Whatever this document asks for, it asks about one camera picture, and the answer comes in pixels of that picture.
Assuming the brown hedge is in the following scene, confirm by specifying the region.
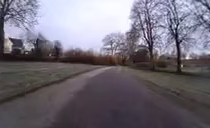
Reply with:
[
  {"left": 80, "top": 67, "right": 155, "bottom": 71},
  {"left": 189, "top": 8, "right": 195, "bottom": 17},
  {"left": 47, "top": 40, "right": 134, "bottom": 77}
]
[{"left": 59, "top": 53, "right": 122, "bottom": 66}]

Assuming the bare tree with round crown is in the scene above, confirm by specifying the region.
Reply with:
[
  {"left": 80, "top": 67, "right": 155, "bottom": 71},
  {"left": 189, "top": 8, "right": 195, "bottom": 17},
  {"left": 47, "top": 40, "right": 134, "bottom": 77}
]
[{"left": 101, "top": 32, "right": 126, "bottom": 57}]

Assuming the dark asphalt path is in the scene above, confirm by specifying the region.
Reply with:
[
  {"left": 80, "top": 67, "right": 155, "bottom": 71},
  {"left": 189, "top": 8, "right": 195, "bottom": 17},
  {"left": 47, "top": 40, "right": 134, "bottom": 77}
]
[{"left": 0, "top": 65, "right": 210, "bottom": 128}]

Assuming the small dark tree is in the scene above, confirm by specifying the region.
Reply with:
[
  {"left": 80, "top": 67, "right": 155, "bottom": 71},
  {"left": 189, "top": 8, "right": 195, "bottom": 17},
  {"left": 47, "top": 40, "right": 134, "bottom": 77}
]
[{"left": 51, "top": 40, "right": 64, "bottom": 62}]

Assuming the dark building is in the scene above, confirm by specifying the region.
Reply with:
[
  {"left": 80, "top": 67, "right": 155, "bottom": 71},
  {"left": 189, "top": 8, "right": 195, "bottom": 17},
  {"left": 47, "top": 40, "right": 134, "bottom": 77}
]
[{"left": 32, "top": 37, "right": 56, "bottom": 58}]

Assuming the row of bare trees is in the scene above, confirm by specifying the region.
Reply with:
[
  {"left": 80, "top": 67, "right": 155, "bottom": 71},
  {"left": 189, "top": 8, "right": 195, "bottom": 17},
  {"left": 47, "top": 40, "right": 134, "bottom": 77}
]
[{"left": 124, "top": 0, "right": 210, "bottom": 74}]

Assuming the frosty grass field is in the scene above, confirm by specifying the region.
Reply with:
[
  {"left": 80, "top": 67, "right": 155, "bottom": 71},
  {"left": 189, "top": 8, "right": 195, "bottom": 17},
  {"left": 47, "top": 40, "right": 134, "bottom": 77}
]
[{"left": 0, "top": 60, "right": 109, "bottom": 107}]

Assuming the frosty grass verge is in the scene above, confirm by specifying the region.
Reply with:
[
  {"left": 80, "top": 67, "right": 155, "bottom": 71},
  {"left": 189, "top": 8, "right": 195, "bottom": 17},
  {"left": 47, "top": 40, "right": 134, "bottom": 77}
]
[{"left": 124, "top": 65, "right": 210, "bottom": 116}]

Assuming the white house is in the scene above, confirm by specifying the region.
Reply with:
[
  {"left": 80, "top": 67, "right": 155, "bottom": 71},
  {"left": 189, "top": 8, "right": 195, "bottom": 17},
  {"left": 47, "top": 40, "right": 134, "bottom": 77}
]
[{"left": 0, "top": 35, "right": 26, "bottom": 55}]

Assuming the large bare tree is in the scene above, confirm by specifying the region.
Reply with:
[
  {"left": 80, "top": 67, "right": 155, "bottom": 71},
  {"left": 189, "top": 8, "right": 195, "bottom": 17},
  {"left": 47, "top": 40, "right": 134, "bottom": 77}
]
[{"left": 0, "top": 0, "right": 41, "bottom": 56}]

